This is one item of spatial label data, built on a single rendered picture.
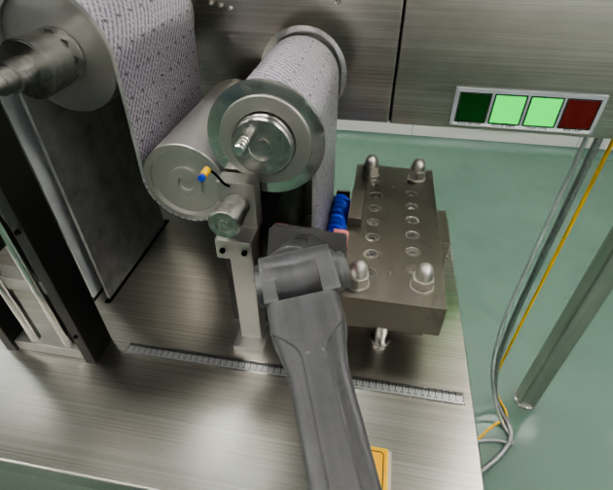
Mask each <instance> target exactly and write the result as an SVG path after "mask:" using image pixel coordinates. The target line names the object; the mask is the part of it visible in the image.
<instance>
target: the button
mask: <svg viewBox="0 0 613 490"><path fill-rule="evenodd" d="M371 449H372V453H373V456H374V460H375V463H376V467H377V471H378V474H379V481H380V484H381V488H382V490H387V484H388V449H385V448H379V447H374V446H371Z"/></svg>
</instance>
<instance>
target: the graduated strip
mask: <svg viewBox="0 0 613 490"><path fill-rule="evenodd" d="M125 353H129V354H135V355H141V356H148V357H154V358H161V359H167V360H172V361H179V362H185V363H192V364H198V365H204V366H211V367H217V368H228V369H234V370H241V371H247V372H254V373H260V374H265V375H272V376H278V377H285V378H287V376H286V373H285V370H284V367H283V365H278V364H271V363H264V362H258V361H251V360H245V359H239V358H233V357H226V356H220V355H213V354H206V353H200V352H194V351H188V350H181V349H175V348H168V347H161V346H156V345H149V344H143V343H136V342H131V343H130V344H129V346H128V347H127V349H126V351H125ZM351 378H352V382H353V386H354V389H359V390H366V391H372V392H378V393H385V394H390V395H397V396H403V397H409V398H416V399H422V400H429V401H434V402H440V403H452V404H459V405H465V402H464V394H463V393H462V392H455V391H450V390H443V389H437V388H430V387H424V386H417V385H411V384H405V383H398V382H392V381H385V380H379V379H373V378H366V377H360V376H353V375H351Z"/></svg>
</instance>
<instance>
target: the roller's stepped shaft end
mask: <svg viewBox="0 0 613 490"><path fill-rule="evenodd" d="M40 81H41V74H40V71H39V69H38V67H37V66H36V65H35V63H34V62H33V61H32V60H30V59H29V58H27V57H26V56H23V55H16V56H14V57H11V58H9V59H7V60H4V61H2V62H0V95H1V96H8V95H10V94H12V93H15V94H19V93H22V92H24V91H26V90H28V89H30V88H32V87H34V86H36V85H38V84H39V83H40Z"/></svg>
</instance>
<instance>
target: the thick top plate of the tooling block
mask: <svg viewBox="0 0 613 490"><path fill-rule="evenodd" d="M363 170H364V164H357V169H356V175H355V181H354V187H353V188H354V189H356V190H365V197H364V205H363V213H362V221H361V227H356V226H347V228H346V230H347V231H348V243H347V253H346V261H347V264H348V268H350V266H351V264H352V263H353V262H354V261H356V260H362V261H364V262H365V263H366V264H367V266H368V271H369V281H370V287H369V289H368V290H366V291H365V292H361V293H356V292H352V291H351V290H350V289H348V288H347V287H346V288H345V289H344V290H342V299H343V312H344V316H345V319H346V323H347V324H352V325H360V326H367V327H374V328H382V329H389V330H396V331H403V332H410V333H424V334H431V335H439V334H440V331H441V328H442V326H443V323H444V320H445V316H446V313H447V310H448V309H447V299H446V290H445V280H444V271H443V262H442V253H441V244H440V234H439V226H438V216H437V207H436V197H435V189H434V180H433V170H426V169H425V181H424V182H421V183H415V182H412V181H410V180H409V179H408V175H409V174H410V168H404V167H392V166H380V165H379V176H378V177H377V178H373V179H370V178H366V177H364V176H363V175H362V171H363ZM421 263H430V264H431V265H432V266H433V268H434V281H435V282H434V291H433V293H432V294H430V295H428V296H420V295H417V294H415V293H414V292H413V291H412V290H411V289H410V287H409V284H410V281H411V280H412V278H413V273H414V272H415V270H416V268H417V267H418V266H419V265H420V264H421Z"/></svg>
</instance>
